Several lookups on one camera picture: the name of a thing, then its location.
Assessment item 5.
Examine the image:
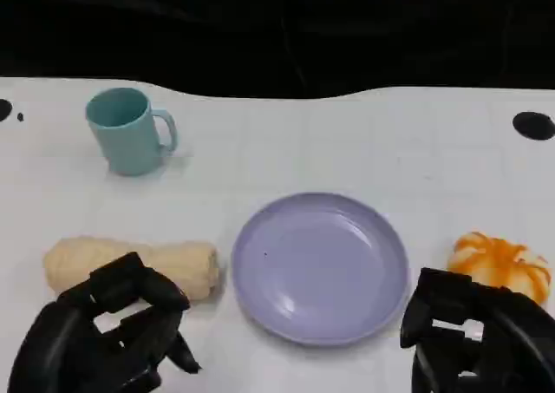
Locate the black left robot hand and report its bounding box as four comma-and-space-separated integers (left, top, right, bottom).
8, 252, 203, 393

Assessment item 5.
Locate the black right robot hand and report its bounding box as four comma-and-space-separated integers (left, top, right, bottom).
399, 266, 555, 393

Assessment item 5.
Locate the beige towel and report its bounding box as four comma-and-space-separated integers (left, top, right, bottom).
42, 235, 225, 302

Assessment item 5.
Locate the orange and white bread roll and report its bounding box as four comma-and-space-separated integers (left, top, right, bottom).
447, 231, 552, 305

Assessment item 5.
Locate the pale green mug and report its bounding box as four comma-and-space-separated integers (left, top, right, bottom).
84, 87, 180, 177

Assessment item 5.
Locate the lilac plate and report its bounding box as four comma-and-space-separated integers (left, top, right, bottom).
230, 192, 411, 348

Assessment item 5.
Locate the large black table grommet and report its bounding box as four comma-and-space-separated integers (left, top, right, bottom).
512, 111, 555, 141

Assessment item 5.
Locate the black backdrop cloth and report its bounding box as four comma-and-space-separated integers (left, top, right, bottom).
0, 0, 555, 100

